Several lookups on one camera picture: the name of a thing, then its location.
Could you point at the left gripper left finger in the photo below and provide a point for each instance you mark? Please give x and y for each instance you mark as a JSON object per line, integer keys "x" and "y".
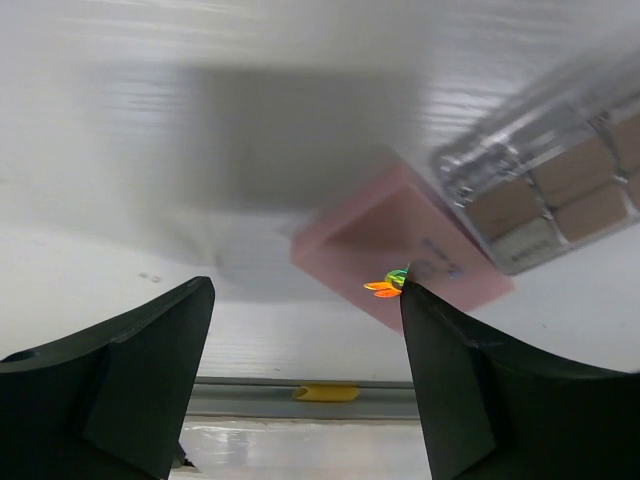
{"x": 109, "y": 401}

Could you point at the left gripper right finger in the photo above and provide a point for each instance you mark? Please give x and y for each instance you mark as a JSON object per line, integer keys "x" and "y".
{"x": 494, "y": 407}

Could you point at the pink square compact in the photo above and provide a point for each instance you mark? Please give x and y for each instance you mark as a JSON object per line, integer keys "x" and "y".
{"x": 364, "y": 248}

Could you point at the brown eyeshadow palette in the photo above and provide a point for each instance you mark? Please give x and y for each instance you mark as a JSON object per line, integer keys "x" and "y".
{"x": 553, "y": 168}

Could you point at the aluminium front rail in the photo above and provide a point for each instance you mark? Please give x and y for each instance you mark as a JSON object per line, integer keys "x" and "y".
{"x": 273, "y": 399}

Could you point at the yellow clip on rail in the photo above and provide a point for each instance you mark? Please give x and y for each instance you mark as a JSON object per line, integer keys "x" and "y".
{"x": 324, "y": 393}

